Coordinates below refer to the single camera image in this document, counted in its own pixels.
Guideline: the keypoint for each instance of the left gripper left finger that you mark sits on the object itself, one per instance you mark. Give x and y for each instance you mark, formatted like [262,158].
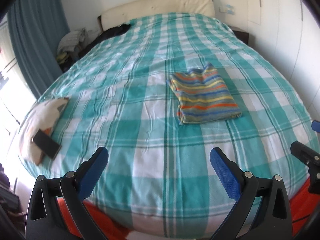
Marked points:
[44,219]

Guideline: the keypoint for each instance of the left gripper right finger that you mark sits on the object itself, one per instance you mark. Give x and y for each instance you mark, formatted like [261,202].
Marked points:
[273,218]

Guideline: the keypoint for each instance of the striped knit sweater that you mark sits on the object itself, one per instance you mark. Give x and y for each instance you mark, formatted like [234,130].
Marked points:
[203,96]

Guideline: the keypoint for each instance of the orange fleece clothing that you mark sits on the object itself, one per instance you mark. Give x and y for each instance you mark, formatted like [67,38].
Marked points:
[108,227]

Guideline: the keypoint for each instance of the pile of clothes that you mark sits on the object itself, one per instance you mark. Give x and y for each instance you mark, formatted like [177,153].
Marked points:
[70,46]

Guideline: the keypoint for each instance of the black smartphone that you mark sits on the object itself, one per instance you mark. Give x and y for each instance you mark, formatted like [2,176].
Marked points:
[46,144]

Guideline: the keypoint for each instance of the white patterned pillow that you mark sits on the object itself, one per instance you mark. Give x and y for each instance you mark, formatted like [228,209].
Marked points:
[42,117]

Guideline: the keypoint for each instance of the teal checked bed cover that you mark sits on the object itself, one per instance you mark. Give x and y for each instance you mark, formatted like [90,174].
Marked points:
[159,179]

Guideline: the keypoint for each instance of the white wardrobe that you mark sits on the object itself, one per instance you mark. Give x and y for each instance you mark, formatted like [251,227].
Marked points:
[286,34]

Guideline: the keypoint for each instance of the dark bedside table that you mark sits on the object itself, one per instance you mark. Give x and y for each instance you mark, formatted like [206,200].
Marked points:
[241,34]

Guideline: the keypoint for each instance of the teal curtain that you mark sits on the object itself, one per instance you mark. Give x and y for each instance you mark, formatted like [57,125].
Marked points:
[36,28]

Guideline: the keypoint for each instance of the black garment on bed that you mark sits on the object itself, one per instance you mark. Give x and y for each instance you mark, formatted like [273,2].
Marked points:
[109,33]

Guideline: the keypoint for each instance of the cream padded headboard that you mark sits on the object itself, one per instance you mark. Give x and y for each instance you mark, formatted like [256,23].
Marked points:
[141,8]

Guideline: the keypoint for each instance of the white wall socket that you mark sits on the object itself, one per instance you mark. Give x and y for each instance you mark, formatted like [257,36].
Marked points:
[227,9]

